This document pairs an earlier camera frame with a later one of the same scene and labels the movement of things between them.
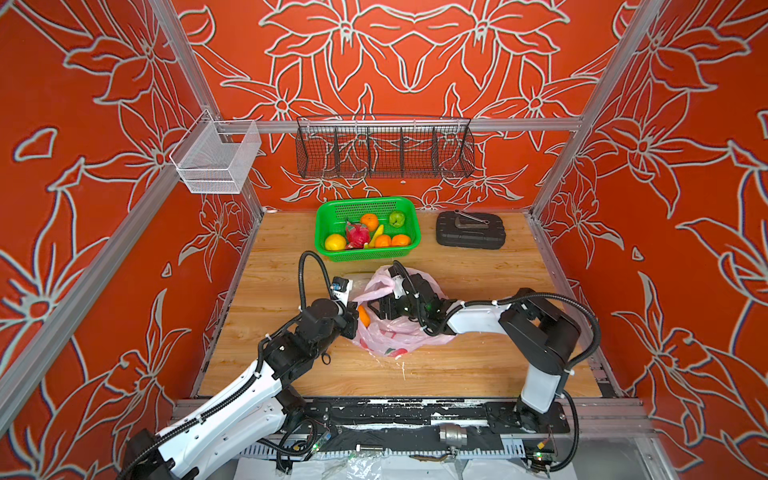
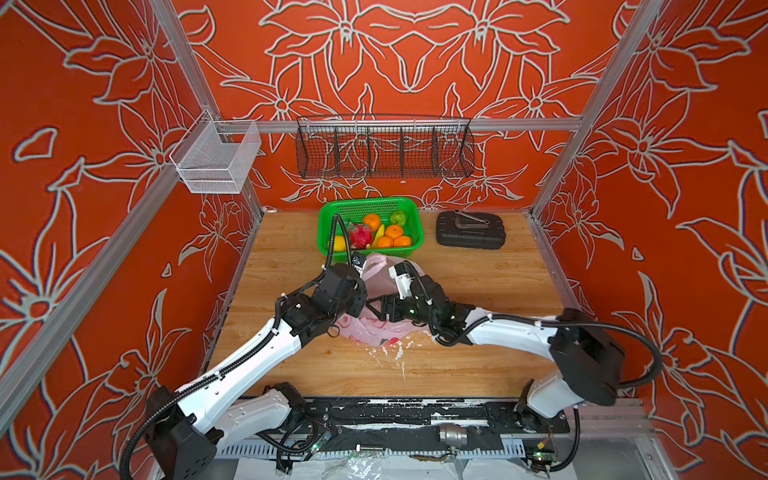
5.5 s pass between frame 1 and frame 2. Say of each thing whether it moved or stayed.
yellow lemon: moved
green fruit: stayed
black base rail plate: stayed
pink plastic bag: moved
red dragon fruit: stayed
